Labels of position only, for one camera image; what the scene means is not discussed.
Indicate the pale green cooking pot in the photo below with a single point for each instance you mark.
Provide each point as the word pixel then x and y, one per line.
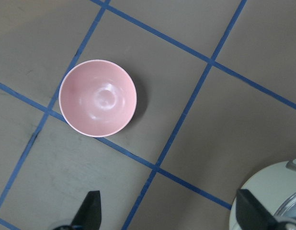
pixel 275 188

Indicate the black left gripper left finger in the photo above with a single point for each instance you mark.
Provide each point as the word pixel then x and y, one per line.
pixel 88 216

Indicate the pink bowl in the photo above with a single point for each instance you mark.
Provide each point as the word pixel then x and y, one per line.
pixel 97 98

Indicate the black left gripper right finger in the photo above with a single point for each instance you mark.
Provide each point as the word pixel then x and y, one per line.
pixel 252 215

